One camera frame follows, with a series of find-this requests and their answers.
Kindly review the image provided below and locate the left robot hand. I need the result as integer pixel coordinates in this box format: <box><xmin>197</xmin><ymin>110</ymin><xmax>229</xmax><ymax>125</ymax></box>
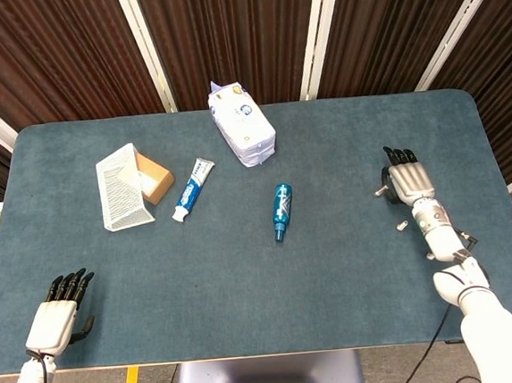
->
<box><xmin>19</xmin><ymin>267</ymin><xmax>103</xmax><ymax>360</ymax></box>

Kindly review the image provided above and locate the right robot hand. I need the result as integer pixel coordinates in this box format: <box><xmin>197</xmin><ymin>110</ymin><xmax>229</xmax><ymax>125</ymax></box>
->
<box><xmin>377</xmin><ymin>141</ymin><xmax>439</xmax><ymax>211</ymax></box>

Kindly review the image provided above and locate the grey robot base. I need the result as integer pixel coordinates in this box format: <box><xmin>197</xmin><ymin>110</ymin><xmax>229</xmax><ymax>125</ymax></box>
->
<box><xmin>171</xmin><ymin>347</ymin><xmax>366</xmax><ymax>383</ymax></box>

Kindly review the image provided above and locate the blue spray bottle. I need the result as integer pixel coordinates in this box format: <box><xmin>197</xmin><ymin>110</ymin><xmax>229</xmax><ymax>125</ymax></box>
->
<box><xmin>268</xmin><ymin>181</ymin><xmax>298</xmax><ymax>245</ymax></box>

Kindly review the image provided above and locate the white tissue pack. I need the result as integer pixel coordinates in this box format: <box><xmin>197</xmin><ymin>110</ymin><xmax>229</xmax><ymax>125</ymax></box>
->
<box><xmin>206</xmin><ymin>76</ymin><xmax>280</xmax><ymax>172</ymax></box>

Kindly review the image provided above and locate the brown cardboard box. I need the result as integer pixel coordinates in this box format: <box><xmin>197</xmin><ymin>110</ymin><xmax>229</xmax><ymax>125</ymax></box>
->
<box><xmin>133</xmin><ymin>149</ymin><xmax>178</xmax><ymax>207</ymax></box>

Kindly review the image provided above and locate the blue white toothpaste tube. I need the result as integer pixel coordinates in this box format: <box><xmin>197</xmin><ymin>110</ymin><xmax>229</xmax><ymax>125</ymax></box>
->
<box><xmin>166</xmin><ymin>155</ymin><xmax>221</xmax><ymax>225</ymax></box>

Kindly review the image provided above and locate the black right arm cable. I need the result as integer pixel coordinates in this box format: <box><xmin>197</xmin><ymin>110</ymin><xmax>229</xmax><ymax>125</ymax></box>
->
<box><xmin>454</xmin><ymin>223</ymin><xmax>478</xmax><ymax>255</ymax></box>

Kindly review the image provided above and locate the white mesh wire basket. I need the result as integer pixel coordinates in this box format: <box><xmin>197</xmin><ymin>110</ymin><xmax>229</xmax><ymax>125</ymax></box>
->
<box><xmin>93</xmin><ymin>141</ymin><xmax>158</xmax><ymax>235</ymax></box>

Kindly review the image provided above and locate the black floor cable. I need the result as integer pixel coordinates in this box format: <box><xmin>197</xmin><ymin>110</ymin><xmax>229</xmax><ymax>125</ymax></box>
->
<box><xmin>390</xmin><ymin>302</ymin><xmax>480</xmax><ymax>383</ymax></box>

